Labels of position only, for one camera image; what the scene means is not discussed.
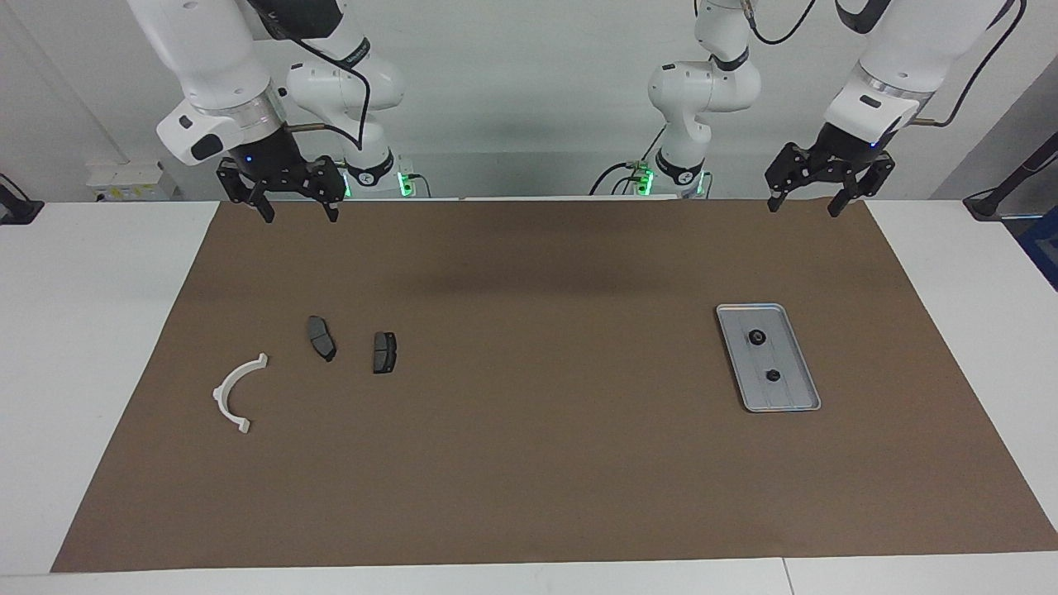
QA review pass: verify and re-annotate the blue box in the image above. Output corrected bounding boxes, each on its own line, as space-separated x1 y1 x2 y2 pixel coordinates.
1018 207 1058 292

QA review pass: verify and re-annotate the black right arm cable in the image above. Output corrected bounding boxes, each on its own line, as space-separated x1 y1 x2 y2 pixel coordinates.
264 8 371 151

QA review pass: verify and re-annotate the black stand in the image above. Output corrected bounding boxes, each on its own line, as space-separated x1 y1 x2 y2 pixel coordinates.
965 132 1058 221
0 174 44 226

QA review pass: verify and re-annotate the white power strip box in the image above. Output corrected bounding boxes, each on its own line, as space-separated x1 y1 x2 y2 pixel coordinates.
87 161 179 202

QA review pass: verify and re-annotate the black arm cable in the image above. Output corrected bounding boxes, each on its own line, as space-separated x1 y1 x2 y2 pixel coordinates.
744 0 1030 126
264 8 371 151

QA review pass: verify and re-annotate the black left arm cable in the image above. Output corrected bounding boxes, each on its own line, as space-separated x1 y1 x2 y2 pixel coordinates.
744 0 1030 126

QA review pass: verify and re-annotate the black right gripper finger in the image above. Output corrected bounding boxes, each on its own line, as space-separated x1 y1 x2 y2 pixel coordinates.
217 159 276 225
300 155 348 224

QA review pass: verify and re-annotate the white curved plastic bracket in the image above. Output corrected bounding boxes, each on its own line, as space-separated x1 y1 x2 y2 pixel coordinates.
212 353 269 435

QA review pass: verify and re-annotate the silver metal tray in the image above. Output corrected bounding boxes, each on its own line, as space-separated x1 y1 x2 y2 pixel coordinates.
716 303 822 413

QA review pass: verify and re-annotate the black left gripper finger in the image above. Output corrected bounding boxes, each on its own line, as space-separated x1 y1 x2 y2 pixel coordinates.
764 143 821 214
828 150 897 218

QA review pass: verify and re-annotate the black base cable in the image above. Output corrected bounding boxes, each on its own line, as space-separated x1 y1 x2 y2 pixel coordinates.
589 124 664 197

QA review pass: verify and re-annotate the dark curved brake pad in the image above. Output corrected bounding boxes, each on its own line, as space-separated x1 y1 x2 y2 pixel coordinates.
307 316 337 363

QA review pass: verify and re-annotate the brown table mat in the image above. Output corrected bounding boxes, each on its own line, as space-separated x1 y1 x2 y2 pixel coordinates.
51 198 1058 573

